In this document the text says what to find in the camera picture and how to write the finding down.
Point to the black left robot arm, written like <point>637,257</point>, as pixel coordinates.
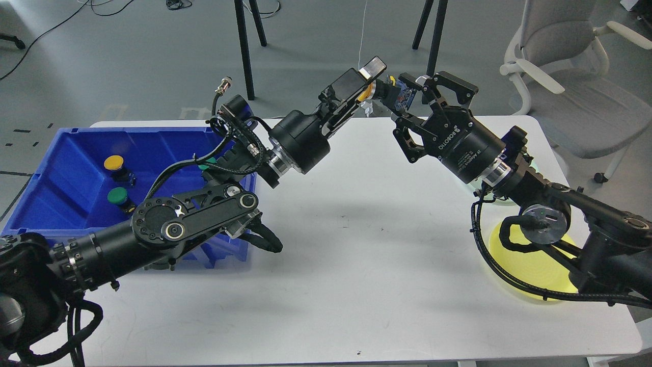
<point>44,313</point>

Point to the yellow plate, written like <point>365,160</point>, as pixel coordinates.
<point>535,268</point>

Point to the blue plastic bin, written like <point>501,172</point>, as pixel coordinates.
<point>66,198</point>

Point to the grey office chair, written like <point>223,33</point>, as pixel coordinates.
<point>558,65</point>

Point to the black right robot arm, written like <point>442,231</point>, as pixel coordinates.
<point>606,251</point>

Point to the yellow push button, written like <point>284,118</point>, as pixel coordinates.
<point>382,92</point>
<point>119,172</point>

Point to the green push button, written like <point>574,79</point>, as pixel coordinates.
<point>119,197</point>
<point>208,164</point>

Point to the pale green plate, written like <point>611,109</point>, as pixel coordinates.
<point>476,185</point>

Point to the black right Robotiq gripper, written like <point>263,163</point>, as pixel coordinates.
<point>456,145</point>

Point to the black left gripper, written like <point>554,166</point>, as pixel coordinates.
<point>300,141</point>

